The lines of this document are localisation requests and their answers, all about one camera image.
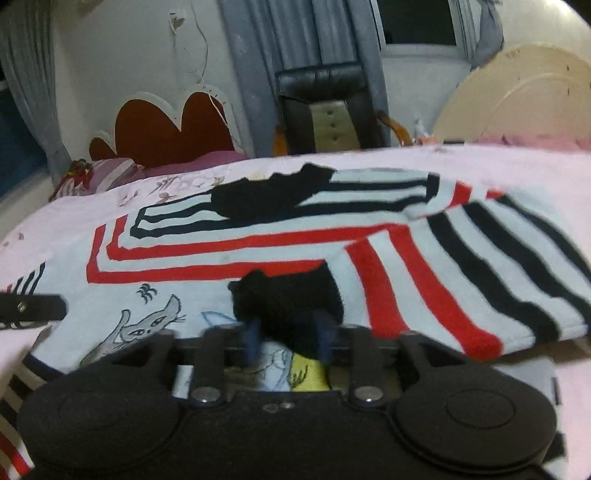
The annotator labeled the magenta pillow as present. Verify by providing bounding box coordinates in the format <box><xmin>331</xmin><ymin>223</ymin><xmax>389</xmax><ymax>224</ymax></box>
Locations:
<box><xmin>135</xmin><ymin>151</ymin><xmax>247</xmax><ymax>180</ymax></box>

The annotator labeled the cream round headboard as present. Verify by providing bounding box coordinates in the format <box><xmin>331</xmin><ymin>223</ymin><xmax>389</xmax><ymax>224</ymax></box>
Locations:
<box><xmin>433</xmin><ymin>44</ymin><xmax>590</xmax><ymax>141</ymax></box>

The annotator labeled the pink blanket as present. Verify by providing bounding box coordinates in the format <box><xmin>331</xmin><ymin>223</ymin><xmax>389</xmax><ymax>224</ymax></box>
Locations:
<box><xmin>476</xmin><ymin>135</ymin><xmax>590</xmax><ymax>152</ymax></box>

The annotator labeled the striped red black white sweater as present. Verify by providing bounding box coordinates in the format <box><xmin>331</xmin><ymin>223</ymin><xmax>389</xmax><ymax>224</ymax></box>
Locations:
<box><xmin>0</xmin><ymin>162</ymin><xmax>591</xmax><ymax>480</ymax></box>

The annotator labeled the striped pink pillow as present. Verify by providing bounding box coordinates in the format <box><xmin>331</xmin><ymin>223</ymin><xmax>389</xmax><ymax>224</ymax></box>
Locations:
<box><xmin>49</xmin><ymin>158</ymin><xmax>143</xmax><ymax>202</ymax></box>

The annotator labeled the dark window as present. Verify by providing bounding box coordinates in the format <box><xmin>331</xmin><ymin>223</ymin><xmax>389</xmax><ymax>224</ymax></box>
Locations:
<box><xmin>377</xmin><ymin>0</ymin><xmax>457</xmax><ymax>46</ymax></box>

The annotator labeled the red heart-shaped headboard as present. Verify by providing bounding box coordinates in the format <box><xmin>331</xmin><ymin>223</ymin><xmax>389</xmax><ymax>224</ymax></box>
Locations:
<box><xmin>88</xmin><ymin>87</ymin><xmax>242</xmax><ymax>168</ymax></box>

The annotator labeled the grey left window curtain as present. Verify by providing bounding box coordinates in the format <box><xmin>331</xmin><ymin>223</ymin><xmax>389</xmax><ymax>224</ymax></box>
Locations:
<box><xmin>1</xmin><ymin>0</ymin><xmax>71</xmax><ymax>184</ymax></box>

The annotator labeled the black leather chair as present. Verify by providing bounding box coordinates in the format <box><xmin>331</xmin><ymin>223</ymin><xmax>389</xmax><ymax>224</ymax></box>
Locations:
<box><xmin>276</xmin><ymin>62</ymin><xmax>386</xmax><ymax>155</ymax></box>

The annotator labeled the pink floral bed sheet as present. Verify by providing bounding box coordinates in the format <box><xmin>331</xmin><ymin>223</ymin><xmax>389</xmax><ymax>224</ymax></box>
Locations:
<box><xmin>1</xmin><ymin>145</ymin><xmax>590</xmax><ymax>479</ymax></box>

